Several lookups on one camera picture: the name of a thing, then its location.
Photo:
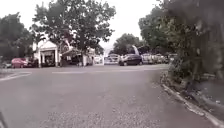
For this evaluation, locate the white vehicle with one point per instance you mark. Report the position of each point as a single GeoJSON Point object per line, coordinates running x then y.
{"type": "Point", "coordinates": [111, 59]}

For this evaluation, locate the dark car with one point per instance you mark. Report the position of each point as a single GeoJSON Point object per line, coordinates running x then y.
{"type": "Point", "coordinates": [131, 59]}

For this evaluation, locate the round distant tree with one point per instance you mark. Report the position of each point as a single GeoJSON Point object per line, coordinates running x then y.
{"type": "Point", "coordinates": [126, 42]}

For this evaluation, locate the grey asphalt road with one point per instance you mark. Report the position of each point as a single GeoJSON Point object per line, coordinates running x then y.
{"type": "Point", "coordinates": [93, 96]}

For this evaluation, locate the row of parked cars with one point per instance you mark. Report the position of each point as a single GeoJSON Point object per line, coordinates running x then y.
{"type": "Point", "coordinates": [156, 58]}

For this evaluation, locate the large tree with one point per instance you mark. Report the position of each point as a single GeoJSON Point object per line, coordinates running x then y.
{"type": "Point", "coordinates": [75, 23]}

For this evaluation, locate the white building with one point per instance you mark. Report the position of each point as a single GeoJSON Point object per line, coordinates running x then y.
{"type": "Point", "coordinates": [50, 53]}

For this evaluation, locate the roadside trees and bushes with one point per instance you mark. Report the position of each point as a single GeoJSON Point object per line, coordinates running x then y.
{"type": "Point", "coordinates": [193, 36]}

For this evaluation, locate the pale concrete kerb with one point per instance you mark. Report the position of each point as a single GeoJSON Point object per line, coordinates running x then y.
{"type": "Point", "coordinates": [190, 106]}

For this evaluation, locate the red car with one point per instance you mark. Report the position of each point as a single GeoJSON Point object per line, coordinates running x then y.
{"type": "Point", "coordinates": [18, 62]}

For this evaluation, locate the dark green tree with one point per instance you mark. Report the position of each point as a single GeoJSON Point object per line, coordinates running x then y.
{"type": "Point", "coordinates": [12, 38]}

